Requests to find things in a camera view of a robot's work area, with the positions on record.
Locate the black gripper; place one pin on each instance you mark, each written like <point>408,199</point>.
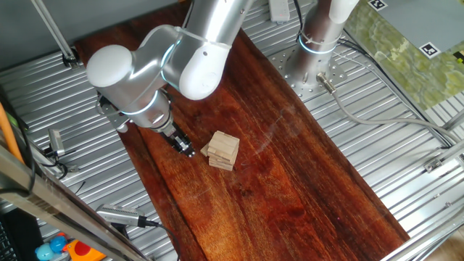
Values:
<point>174,136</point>

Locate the light wooden Jenga block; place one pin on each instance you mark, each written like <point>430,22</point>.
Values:
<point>204,149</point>

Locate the light wooden Jenga tower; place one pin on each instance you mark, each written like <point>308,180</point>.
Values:
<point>225,145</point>

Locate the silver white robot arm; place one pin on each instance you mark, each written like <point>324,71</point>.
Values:
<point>123,83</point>

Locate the dark red wooden board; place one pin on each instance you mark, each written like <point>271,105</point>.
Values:
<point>253,199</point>

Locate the orange and blue objects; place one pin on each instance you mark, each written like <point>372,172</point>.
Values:
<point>81,250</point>

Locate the black pole clamp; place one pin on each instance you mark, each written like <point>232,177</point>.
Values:
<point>70,59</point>

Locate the light blue toy ball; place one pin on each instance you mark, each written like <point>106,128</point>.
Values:
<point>45,252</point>

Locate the silver tripod pole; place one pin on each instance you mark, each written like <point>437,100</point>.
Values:
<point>55,33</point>

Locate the orange pole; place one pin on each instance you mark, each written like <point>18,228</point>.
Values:
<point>8,134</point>

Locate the black keyboard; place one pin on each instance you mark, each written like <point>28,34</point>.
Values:
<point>5,243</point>

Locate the green patterned mat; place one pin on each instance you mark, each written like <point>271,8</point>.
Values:
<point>406,61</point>

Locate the black white marker tag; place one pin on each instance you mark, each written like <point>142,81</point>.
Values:
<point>430,50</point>
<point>377,4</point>

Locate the grey board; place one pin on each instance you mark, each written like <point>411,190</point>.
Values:
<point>427,21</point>

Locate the yellow black object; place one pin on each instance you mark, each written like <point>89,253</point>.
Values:
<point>459,57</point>

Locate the silver camera bracket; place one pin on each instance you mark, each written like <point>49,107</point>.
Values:
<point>117,123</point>

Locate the ribbed silver camera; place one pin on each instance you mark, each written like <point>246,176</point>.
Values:
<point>117,214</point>

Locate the black camera stand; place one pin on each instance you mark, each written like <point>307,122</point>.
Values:
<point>119,229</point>

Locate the silver camera stand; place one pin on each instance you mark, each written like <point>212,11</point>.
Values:
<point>73,168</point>

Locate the silver perforated base plate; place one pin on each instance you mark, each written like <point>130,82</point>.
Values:
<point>277,59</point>

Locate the small grey camera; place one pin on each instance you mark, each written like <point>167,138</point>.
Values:
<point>56,142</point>

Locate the stainless metal frame beam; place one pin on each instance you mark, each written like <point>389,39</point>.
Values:
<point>43,199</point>

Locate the aluminium frame rail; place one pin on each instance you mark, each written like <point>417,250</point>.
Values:
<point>424,241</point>

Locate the aluminium profile with bracket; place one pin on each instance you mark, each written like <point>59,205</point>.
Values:
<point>446,156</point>

